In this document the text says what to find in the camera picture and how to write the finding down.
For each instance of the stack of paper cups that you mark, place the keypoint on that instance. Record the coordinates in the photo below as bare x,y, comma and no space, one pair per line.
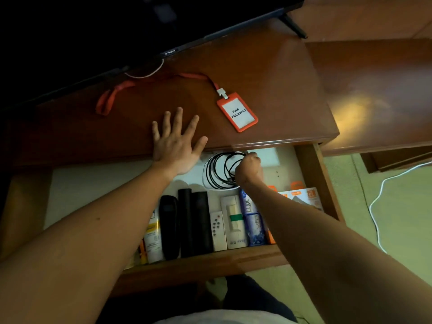
130,263

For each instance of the yellow glue stick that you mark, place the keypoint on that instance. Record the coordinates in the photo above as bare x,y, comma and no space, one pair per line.
143,253

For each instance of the black remote control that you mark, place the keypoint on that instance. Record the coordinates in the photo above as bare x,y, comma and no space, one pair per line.
202,222

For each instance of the person's right forearm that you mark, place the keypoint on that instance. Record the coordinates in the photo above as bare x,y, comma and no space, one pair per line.
337,259

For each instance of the white and yellow cream tube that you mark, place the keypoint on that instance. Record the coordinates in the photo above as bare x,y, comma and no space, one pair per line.
153,239

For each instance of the person's white shirt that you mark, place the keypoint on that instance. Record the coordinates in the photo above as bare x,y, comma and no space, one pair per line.
222,317

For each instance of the black flat television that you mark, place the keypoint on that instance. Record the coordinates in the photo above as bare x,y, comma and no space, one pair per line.
101,30

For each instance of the low wooden side desk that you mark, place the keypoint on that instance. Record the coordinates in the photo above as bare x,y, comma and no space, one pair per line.
381,97

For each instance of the orange and white charger box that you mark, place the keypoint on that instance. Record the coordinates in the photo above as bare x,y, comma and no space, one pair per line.
270,237
308,197

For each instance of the wooden drawer with white bottom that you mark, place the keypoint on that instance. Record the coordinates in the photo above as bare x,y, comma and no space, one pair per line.
84,185

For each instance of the white remote control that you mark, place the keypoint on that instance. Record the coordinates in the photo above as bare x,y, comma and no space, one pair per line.
217,231

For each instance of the white box with green stripe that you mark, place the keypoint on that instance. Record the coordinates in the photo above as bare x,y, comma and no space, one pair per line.
234,220

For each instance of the person's left forearm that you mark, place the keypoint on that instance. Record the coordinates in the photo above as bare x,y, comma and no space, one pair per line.
67,259

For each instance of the person's right hand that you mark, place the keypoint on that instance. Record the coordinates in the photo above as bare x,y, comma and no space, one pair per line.
249,172

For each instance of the person's dark trousers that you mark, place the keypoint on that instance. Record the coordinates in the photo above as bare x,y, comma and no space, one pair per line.
253,293

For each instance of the person's left hand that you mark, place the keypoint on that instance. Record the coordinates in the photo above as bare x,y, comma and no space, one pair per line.
175,148

